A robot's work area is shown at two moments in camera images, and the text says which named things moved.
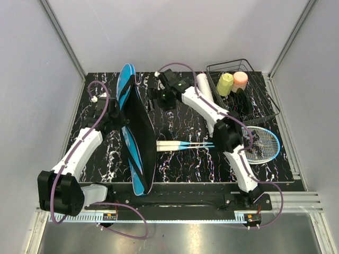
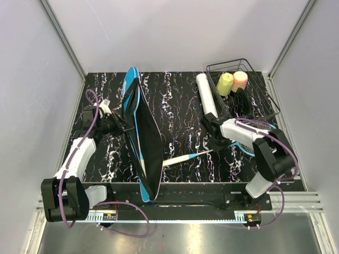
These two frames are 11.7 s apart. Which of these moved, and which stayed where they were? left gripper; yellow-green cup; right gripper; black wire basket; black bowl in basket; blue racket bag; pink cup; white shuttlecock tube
Moved: right gripper; left gripper; blue racket bag
Stayed: pink cup; black wire basket; white shuttlecock tube; black bowl in basket; yellow-green cup
